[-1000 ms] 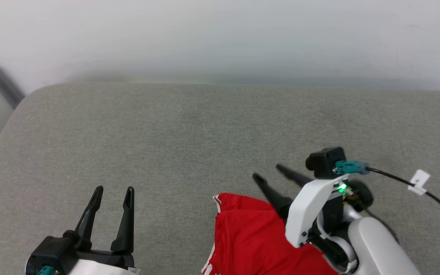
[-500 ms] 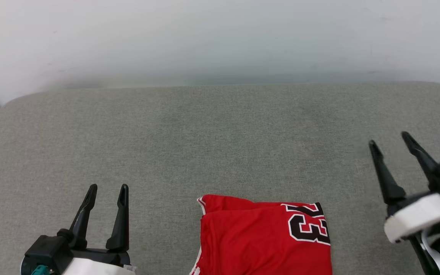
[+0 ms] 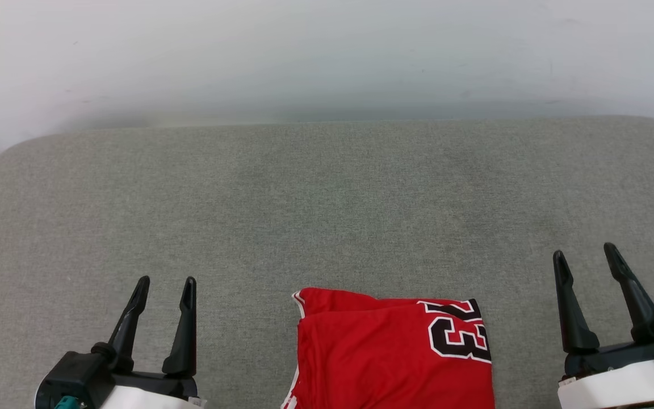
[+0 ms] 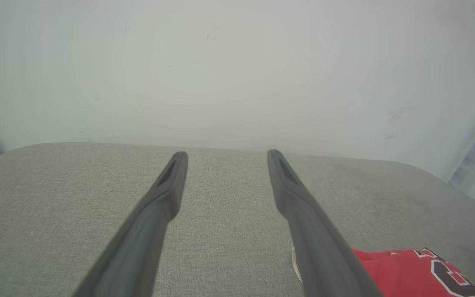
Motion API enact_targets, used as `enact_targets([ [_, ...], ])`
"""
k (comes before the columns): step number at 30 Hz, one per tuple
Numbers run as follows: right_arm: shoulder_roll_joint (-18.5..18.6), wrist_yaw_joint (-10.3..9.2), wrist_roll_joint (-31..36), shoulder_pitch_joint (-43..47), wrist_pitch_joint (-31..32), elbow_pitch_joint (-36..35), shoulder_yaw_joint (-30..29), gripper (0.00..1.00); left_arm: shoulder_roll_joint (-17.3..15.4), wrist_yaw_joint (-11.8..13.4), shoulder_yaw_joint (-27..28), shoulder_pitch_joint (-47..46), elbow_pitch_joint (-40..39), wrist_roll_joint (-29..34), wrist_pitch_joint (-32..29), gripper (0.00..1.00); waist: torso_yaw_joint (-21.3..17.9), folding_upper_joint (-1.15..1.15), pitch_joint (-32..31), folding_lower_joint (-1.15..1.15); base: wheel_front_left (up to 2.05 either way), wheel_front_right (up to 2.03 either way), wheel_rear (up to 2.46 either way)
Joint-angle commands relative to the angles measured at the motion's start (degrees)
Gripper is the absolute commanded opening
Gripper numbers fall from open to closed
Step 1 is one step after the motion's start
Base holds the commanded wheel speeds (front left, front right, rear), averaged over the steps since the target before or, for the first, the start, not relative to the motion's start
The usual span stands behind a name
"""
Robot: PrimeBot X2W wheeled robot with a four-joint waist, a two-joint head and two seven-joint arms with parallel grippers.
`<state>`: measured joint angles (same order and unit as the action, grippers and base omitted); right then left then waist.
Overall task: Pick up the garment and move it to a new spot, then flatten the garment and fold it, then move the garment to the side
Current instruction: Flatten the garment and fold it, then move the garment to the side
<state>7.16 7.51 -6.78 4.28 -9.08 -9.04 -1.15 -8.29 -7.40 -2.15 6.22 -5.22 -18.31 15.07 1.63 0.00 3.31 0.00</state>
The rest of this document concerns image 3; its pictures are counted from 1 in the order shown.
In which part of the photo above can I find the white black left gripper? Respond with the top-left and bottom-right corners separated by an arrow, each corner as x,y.
91,276 -> 207,409

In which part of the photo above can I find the grey fabric sofa cushion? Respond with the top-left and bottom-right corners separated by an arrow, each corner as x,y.
0,115 -> 654,409

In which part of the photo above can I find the red and white basketball jersey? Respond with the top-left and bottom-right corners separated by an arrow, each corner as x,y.
280,287 -> 496,409

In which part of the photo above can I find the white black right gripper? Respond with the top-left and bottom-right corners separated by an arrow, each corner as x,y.
553,243 -> 654,409

